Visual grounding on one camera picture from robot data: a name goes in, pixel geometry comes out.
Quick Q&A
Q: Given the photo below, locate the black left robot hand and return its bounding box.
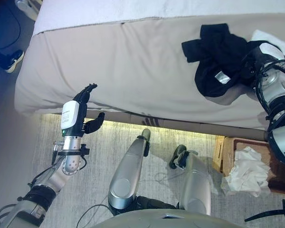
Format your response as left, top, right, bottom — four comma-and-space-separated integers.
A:
61, 83, 106, 138

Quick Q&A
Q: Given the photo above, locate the silver left robot leg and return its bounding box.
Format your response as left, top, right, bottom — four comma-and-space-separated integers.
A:
107, 128, 152, 216

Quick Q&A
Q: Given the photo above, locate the dark sneaker with white sole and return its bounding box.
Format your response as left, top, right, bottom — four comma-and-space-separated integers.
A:
4, 49, 25, 74

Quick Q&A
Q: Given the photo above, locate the bed with beige cover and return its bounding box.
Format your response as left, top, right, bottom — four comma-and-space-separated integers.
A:
14, 0, 285, 132

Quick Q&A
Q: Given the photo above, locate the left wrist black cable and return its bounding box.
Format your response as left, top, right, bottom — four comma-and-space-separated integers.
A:
51, 140, 88, 171

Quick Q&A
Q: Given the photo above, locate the black harness strap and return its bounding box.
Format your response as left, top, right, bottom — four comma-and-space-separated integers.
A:
244, 208, 285, 223

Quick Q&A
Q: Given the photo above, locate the cream garment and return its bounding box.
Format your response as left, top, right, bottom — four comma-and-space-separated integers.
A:
220, 145, 272, 198

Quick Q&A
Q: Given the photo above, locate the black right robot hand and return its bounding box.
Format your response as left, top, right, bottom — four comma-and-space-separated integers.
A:
240, 40, 285, 86

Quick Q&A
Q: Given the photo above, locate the black garment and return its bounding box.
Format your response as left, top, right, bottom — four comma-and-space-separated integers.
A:
181, 23, 255, 98

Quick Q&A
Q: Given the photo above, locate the silver robot leg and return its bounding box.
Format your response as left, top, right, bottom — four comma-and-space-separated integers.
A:
107, 128, 152, 216
169, 144, 212, 216

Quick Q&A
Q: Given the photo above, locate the person leg in dark trousers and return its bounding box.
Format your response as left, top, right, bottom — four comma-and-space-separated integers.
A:
0, 46, 14, 67

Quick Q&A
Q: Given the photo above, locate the cream bedside furniture piece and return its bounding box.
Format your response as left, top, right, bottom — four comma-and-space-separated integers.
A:
15, 0, 43, 21

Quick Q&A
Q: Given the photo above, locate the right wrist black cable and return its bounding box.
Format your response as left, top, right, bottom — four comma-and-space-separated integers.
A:
251, 58, 285, 124

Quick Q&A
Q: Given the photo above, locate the grey robot torso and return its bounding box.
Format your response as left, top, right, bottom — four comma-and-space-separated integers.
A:
89, 208, 248, 228

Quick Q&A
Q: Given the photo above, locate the woven wicker basket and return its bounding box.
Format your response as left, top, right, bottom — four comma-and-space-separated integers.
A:
213, 135, 285, 196

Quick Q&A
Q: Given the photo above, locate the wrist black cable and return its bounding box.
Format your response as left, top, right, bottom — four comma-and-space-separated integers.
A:
51, 140, 88, 171
251, 58, 285, 124

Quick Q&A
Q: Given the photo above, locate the silver right robot leg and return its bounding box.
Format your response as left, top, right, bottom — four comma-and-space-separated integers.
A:
169, 144, 212, 216

